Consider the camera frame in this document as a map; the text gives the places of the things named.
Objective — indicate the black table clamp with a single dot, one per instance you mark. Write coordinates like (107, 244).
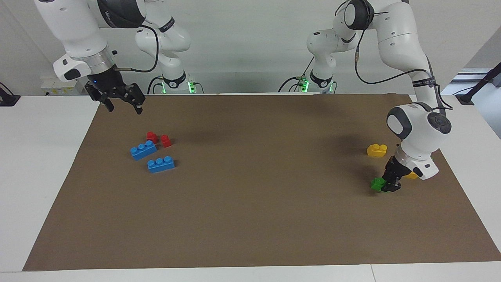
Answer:
(8, 98)

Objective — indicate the green two-stud toy block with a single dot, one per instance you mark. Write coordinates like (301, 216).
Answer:
(377, 185)

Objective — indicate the yellow two-stud toy block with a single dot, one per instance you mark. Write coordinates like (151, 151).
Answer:
(411, 176)
(377, 150)

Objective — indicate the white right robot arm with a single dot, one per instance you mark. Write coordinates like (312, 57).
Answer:
(74, 27)

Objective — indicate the blue three-stud toy block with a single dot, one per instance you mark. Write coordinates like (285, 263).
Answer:
(161, 164)
(143, 150)

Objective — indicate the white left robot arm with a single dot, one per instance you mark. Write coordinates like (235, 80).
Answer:
(403, 43)

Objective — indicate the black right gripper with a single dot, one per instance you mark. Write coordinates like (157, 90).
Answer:
(113, 88)

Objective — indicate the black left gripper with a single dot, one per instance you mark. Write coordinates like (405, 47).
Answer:
(396, 170)

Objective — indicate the black stand with pole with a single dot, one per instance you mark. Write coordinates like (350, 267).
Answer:
(475, 88)

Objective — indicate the white power strip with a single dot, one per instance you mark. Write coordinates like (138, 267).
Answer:
(58, 88)

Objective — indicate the brown paper table mat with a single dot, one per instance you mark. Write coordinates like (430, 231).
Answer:
(250, 196)

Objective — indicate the red one-stud toy block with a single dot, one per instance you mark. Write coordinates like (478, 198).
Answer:
(152, 137)
(166, 141)

